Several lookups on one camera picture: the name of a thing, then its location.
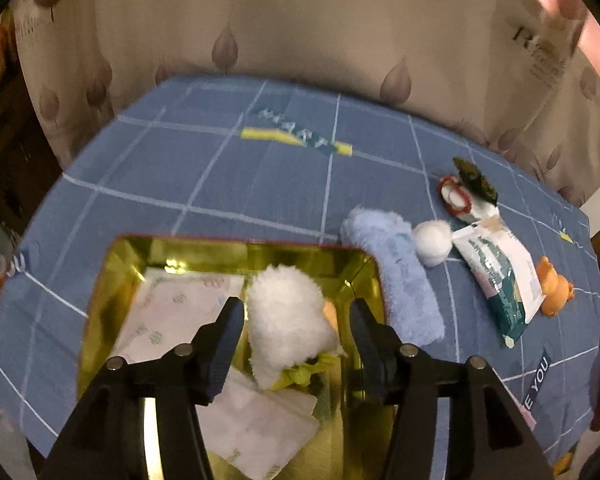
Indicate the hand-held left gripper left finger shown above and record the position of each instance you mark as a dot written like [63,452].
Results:
[224,360]

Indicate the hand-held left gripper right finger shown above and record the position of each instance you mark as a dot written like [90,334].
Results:
[375,367]

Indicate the white fluffy plush toy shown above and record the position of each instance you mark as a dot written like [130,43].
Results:
[285,315]

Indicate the light blue fluffy towel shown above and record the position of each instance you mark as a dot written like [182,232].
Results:
[400,270]

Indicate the gold metal tin box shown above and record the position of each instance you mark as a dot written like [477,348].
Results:
[130,260]

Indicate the white pompom ball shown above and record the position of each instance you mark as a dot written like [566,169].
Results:
[432,242]

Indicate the green and white wipes packet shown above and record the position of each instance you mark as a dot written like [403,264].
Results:
[505,285]

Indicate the white sock with red trim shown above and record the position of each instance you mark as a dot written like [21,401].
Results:
[452,195]

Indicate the orange plush toy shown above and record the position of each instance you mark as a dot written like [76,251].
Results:
[555,290]

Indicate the black gold patterned cloth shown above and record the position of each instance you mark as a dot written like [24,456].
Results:
[475,177]

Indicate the white printed packet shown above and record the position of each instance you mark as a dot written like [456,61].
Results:
[260,420]
[175,305]

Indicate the blue checked bed sheet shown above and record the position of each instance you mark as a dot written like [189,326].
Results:
[180,160]

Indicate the dark wooden cabinet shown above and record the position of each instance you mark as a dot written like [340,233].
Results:
[15,160]

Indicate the beige leaf print curtain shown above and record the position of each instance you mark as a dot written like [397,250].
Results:
[305,20]

